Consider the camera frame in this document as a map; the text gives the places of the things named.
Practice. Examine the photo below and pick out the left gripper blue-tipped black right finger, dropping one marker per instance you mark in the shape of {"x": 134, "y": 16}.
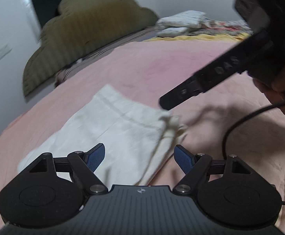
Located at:
{"x": 203, "y": 174}

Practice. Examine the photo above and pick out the cream white pants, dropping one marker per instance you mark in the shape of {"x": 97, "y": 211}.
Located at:
{"x": 138, "y": 139}

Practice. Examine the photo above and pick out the olive padded headboard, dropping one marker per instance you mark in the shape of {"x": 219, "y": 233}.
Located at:
{"x": 82, "y": 27}

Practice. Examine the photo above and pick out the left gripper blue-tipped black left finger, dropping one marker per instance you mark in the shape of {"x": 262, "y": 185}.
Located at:
{"x": 71, "y": 174}

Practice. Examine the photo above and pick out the pink bed sheet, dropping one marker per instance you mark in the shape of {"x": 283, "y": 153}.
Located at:
{"x": 143, "y": 72}

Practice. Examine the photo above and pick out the colourful patterned blanket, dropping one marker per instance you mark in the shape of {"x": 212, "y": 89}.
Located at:
{"x": 210, "y": 30}

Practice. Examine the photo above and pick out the white folded cloth pile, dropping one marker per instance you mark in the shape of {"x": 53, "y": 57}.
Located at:
{"x": 181, "y": 23}

